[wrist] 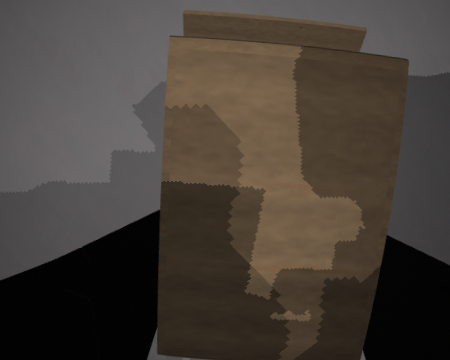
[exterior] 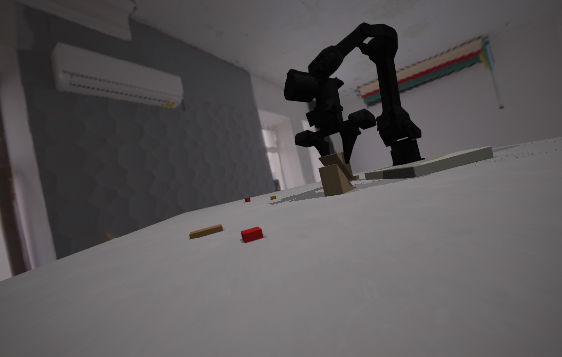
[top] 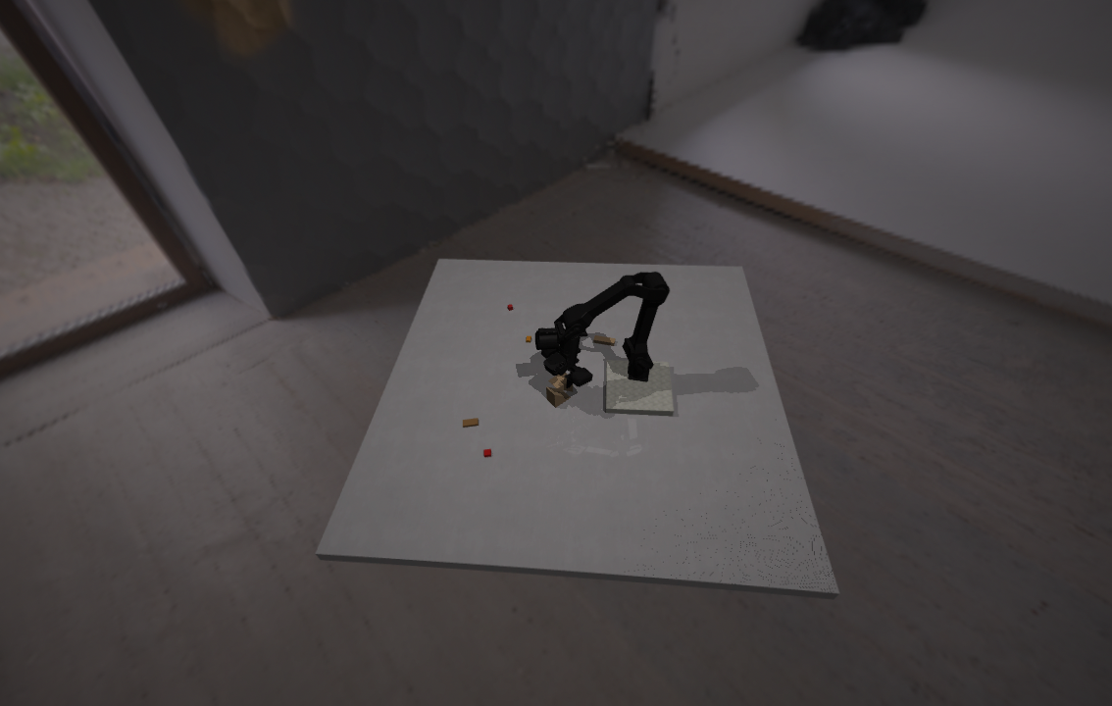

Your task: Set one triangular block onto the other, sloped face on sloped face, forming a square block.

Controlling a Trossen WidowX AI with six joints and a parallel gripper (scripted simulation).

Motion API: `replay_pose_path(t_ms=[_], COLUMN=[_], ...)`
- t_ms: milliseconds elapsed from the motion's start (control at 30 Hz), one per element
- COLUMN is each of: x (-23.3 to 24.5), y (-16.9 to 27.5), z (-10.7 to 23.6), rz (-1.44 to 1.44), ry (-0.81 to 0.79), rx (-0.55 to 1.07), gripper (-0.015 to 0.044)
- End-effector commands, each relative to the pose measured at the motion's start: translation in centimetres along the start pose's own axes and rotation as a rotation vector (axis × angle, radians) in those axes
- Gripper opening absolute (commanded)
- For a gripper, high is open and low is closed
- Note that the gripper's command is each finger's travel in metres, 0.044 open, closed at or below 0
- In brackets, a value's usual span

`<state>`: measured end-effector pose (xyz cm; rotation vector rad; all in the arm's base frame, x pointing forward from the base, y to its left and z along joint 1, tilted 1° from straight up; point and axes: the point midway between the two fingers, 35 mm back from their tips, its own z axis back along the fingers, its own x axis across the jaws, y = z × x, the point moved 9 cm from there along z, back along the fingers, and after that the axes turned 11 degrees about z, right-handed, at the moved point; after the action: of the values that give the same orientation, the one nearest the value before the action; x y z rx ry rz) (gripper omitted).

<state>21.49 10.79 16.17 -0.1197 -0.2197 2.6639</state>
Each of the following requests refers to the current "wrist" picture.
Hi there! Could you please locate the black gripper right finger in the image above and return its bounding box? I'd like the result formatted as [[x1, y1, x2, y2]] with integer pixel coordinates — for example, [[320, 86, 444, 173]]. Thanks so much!
[[362, 236, 450, 360]]

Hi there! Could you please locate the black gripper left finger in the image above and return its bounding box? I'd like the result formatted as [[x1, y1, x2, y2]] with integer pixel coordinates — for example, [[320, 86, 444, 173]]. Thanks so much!
[[0, 211, 161, 360]]

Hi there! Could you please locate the brown triangular block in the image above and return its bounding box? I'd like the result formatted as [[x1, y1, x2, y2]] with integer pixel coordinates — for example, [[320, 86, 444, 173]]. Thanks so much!
[[182, 11, 368, 52], [157, 35, 409, 360]]

